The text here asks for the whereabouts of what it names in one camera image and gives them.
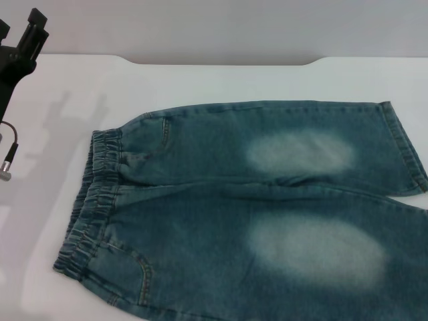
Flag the blue denim shorts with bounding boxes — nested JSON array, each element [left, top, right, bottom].
[[52, 99, 428, 321]]

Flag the left arm cable with connector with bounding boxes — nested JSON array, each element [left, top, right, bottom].
[[0, 120, 17, 182]]

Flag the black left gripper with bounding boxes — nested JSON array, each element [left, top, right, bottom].
[[0, 8, 50, 123]]

